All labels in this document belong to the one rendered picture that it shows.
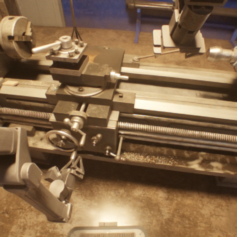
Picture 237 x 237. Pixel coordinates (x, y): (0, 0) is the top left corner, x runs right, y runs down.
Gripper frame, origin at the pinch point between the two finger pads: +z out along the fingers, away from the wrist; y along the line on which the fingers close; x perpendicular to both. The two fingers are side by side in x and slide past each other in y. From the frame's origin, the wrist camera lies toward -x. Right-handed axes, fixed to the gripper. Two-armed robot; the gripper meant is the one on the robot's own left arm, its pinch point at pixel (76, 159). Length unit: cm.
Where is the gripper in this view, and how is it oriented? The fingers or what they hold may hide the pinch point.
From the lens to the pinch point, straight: 88.2
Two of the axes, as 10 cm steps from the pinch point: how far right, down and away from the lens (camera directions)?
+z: 1.5, -7.4, 6.6
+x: 6.3, 5.8, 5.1
